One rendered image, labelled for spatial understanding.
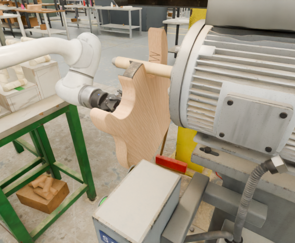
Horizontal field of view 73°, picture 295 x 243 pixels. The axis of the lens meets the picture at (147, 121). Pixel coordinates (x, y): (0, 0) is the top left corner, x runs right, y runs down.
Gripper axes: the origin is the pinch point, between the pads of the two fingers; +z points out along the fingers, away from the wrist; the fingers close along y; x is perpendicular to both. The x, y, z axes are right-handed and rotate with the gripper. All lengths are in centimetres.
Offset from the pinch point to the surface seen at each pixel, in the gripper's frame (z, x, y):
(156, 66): 7.9, 19.6, -4.0
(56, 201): -75, -90, 47
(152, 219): 24.1, 18.8, 28.4
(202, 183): 27.6, 4.1, 15.3
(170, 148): -30, -140, -50
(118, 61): -4.6, 19.2, -3.3
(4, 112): -68, -6, 19
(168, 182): 22.8, 15.5, 21.1
